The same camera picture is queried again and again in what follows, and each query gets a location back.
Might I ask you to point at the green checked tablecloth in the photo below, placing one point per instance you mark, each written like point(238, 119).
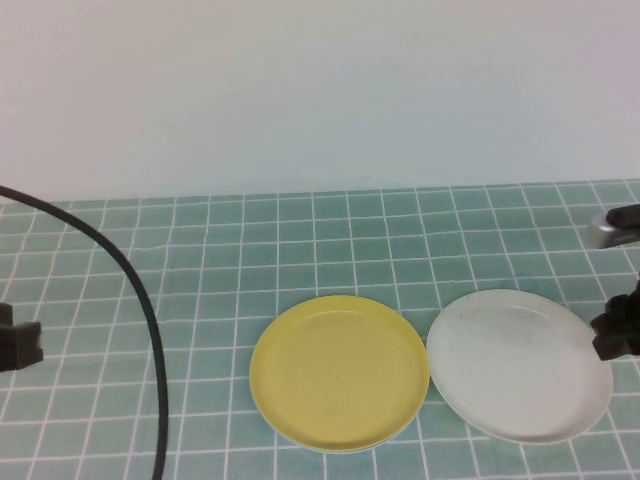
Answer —
point(225, 300)

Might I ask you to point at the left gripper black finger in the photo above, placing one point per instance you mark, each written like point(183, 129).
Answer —
point(6, 314)
point(20, 347)

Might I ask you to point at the white plastic plate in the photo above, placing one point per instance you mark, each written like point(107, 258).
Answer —
point(510, 370)

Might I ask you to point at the light blue plastic plate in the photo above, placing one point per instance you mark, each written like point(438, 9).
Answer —
point(345, 452)

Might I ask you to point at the yellow plastic plate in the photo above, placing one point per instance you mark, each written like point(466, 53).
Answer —
point(340, 375)

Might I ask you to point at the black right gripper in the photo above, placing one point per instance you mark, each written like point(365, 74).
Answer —
point(636, 335)

